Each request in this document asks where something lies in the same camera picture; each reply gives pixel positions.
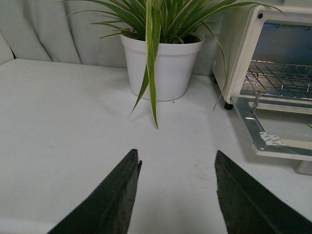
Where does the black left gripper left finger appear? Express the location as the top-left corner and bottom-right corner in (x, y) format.
(50, 149), (142, 234)

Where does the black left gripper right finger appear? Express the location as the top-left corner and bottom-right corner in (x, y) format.
(214, 151), (312, 234)

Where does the glass oven door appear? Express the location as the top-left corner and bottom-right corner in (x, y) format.
(231, 94), (312, 175)

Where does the white Toshiba toaster oven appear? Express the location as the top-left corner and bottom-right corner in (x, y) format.
(211, 4), (312, 175)

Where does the white plastic flower pot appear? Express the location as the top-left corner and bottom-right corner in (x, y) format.
(121, 34), (204, 101)

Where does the grey pleated curtain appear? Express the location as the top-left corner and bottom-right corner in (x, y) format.
(0, 0), (312, 77)

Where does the green striped spider plant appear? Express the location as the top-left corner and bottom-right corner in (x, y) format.
(62, 0), (288, 130)

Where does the wire oven rack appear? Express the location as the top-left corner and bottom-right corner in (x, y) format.
(240, 60), (312, 101)

